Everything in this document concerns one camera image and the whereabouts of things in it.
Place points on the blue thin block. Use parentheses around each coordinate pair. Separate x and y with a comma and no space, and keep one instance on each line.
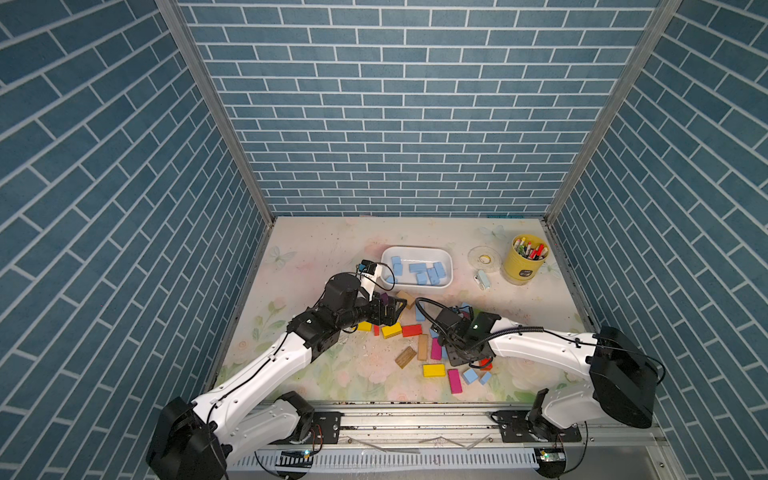
(433,276)

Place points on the yellow large block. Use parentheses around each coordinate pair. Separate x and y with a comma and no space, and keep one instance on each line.
(391,331)

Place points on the magenta block bottom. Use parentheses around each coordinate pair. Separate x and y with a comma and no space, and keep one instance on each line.
(455,382)

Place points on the tan wooden block upper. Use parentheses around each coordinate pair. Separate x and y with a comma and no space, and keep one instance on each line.
(407,297)

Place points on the tan upright wooden block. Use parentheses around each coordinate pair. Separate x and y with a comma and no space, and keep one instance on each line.
(423,347)

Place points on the yellow block bottom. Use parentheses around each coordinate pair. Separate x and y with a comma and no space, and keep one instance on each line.
(434,370)

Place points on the white rectangular plastic tray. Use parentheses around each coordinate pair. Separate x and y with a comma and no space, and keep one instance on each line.
(410,254)

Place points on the aluminium mounting rail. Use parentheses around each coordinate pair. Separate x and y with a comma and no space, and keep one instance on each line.
(407,426)

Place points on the brown grained wooden block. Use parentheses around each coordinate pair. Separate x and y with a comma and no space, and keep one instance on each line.
(405,357)

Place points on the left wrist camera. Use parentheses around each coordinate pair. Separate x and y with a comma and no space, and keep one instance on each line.
(368,272)

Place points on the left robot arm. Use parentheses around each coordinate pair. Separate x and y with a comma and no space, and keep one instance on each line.
(204,437)

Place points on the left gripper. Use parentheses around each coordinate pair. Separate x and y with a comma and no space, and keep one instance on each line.
(388,318)

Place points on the yellow pen holder cup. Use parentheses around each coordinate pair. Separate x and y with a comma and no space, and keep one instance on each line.
(524,259)

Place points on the clear tape roll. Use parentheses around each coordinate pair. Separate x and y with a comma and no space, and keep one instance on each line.
(484,258)

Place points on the magenta upright block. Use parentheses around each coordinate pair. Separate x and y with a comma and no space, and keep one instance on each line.
(436,352)

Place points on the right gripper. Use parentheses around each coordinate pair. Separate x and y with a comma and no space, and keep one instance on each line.
(452,360)

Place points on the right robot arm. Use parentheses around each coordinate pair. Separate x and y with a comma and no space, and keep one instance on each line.
(613,377)

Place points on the red long block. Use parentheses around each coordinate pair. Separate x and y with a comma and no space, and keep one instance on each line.
(411,330)

